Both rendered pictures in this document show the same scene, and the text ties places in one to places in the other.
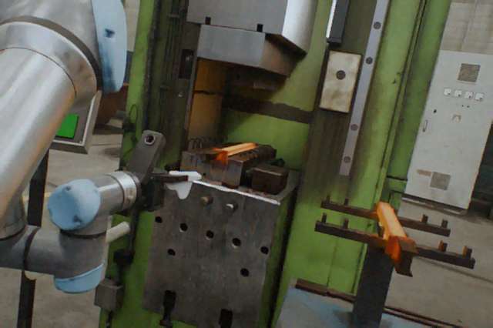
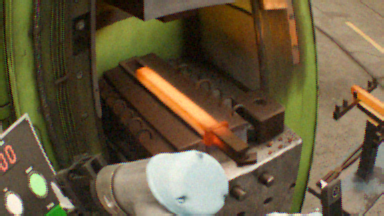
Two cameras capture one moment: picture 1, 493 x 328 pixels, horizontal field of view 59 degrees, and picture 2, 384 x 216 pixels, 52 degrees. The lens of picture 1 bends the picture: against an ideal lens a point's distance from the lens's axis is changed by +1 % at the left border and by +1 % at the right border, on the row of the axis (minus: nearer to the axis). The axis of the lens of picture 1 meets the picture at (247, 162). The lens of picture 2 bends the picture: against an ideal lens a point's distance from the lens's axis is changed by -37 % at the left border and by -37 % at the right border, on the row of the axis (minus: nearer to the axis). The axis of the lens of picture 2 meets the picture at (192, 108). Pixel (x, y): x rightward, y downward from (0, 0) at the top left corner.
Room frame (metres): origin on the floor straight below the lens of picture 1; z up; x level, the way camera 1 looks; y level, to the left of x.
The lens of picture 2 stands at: (0.60, 0.79, 1.62)
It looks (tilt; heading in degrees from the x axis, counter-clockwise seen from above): 30 degrees down; 316
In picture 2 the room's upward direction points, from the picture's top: 5 degrees counter-clockwise
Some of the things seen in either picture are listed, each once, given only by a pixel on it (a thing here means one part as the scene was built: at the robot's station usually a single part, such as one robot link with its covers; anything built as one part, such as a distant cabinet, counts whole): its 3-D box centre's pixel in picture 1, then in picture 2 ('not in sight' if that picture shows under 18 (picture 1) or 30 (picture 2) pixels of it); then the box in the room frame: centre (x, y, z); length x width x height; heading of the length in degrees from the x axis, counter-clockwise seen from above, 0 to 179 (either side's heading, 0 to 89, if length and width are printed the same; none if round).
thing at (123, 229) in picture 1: (84, 247); not in sight; (1.29, 0.47, 0.62); 0.44 x 0.05 x 0.05; 164
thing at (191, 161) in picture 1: (233, 158); (154, 108); (1.49, 0.05, 0.96); 0.42 x 0.20 x 0.09; 164
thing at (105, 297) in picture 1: (110, 293); not in sight; (1.50, 0.42, 0.36); 0.09 x 0.07 x 0.12; 74
